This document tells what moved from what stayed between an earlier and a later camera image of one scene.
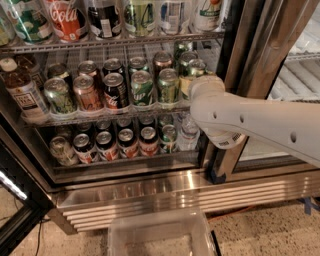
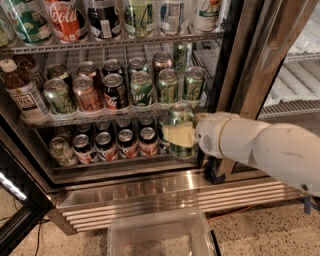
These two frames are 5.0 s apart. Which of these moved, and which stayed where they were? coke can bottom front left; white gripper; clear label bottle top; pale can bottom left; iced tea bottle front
Moved: white gripper
Stayed: pale can bottom left; clear label bottle top; iced tea bottle front; coke can bottom front left
